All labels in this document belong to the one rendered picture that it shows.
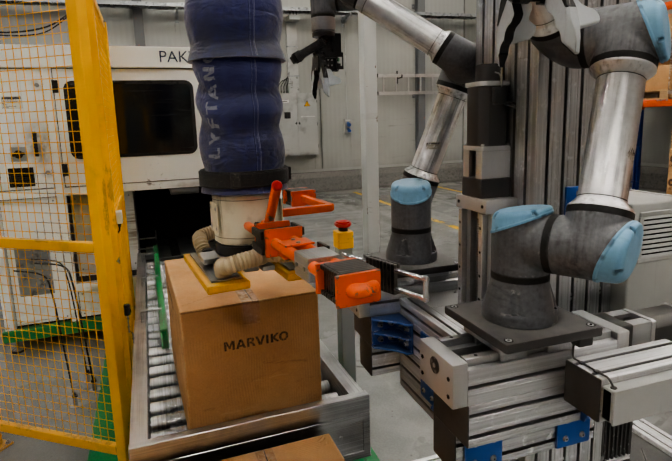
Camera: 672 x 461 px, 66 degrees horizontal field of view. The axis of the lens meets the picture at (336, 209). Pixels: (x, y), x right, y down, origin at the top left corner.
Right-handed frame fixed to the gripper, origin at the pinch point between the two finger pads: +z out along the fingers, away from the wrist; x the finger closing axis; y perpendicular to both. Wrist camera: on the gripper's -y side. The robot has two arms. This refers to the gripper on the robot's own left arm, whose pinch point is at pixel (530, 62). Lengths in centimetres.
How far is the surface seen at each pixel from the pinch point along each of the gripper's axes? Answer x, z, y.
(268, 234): 43, 30, -29
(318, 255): 23.9, 30.0, -24.0
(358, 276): 8.6, 29.6, -22.4
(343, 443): 78, 106, -3
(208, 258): 68, 40, -40
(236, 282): 55, 43, -35
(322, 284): 15.8, 32.6, -25.8
